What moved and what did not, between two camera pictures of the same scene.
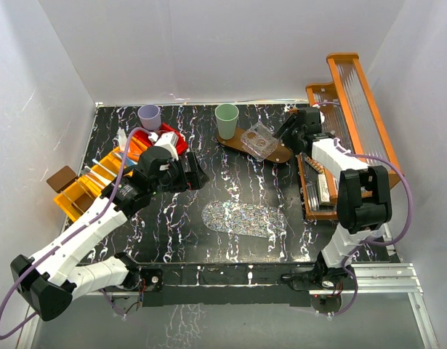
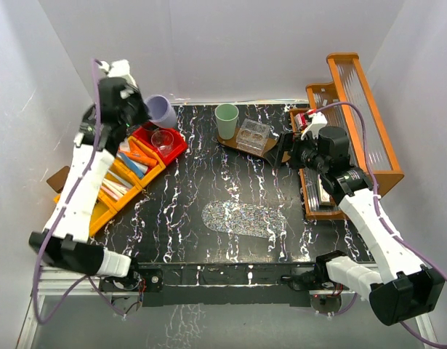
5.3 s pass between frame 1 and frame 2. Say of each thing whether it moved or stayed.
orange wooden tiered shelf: stayed
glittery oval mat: stayed
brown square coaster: stayed
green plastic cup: stayed
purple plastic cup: moved
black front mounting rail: stayed
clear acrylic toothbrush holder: moved
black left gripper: moved
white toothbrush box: stayed
